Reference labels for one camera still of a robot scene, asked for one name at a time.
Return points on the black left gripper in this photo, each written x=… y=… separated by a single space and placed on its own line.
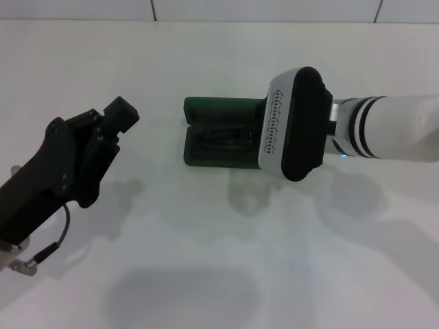
x=51 y=178

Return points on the green glasses case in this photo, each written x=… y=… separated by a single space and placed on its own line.
x=219 y=106

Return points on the black glasses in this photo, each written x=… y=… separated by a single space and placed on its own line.
x=223 y=138

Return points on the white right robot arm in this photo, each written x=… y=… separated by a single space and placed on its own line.
x=394 y=127

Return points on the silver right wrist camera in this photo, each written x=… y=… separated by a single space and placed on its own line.
x=302 y=127

